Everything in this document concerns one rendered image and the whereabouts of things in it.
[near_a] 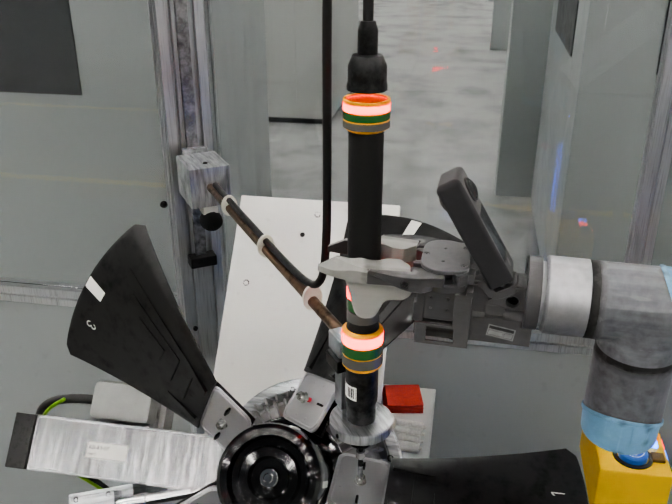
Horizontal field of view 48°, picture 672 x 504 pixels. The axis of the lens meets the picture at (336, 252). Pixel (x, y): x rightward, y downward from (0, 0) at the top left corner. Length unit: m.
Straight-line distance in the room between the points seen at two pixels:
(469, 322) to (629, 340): 0.14
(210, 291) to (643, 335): 0.96
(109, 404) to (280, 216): 0.38
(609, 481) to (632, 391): 0.42
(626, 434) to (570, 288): 0.16
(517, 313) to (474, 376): 0.91
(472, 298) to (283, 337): 0.48
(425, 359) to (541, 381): 0.25
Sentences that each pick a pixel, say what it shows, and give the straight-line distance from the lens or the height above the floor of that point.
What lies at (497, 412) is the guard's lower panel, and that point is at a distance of 1.70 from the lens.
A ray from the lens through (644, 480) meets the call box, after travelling 1.18.
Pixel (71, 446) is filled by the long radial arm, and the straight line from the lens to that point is 1.12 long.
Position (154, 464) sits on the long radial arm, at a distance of 1.07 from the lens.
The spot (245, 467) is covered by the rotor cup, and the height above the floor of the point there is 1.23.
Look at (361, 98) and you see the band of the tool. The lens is 0.71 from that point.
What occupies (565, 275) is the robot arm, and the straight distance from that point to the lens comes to 0.72.
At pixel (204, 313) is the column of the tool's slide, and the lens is 1.52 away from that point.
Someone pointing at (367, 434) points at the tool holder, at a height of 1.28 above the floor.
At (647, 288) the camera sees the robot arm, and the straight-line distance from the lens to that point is 0.73.
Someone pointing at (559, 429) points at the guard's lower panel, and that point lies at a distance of 1.73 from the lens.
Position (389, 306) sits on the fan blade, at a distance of 0.89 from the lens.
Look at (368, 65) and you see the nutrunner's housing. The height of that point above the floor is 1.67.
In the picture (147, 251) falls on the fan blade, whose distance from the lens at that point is 0.94.
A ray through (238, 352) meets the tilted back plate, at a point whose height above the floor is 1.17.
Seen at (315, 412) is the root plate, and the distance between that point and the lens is 0.89.
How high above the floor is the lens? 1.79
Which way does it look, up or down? 25 degrees down
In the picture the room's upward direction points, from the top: straight up
